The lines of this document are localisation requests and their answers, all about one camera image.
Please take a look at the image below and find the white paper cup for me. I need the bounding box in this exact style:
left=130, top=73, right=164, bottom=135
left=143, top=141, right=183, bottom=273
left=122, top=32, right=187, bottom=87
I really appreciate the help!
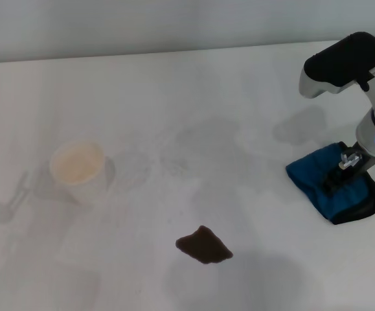
left=49, top=139, right=116, bottom=205

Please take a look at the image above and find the blue rag with black edge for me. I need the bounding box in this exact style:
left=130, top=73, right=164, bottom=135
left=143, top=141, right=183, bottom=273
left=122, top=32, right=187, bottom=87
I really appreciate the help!
left=285, top=141, right=375, bottom=225

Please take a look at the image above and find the dark liquid stain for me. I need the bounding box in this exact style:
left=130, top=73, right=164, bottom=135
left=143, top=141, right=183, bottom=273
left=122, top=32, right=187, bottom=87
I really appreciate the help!
left=175, top=225, right=234, bottom=266

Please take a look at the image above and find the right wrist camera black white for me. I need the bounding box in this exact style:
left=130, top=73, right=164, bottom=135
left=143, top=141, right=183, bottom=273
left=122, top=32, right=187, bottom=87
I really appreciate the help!
left=299, top=31, right=375, bottom=98

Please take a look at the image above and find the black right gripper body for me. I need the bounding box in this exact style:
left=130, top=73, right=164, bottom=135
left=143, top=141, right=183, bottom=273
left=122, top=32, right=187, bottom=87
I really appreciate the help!
left=331, top=148, right=375, bottom=187

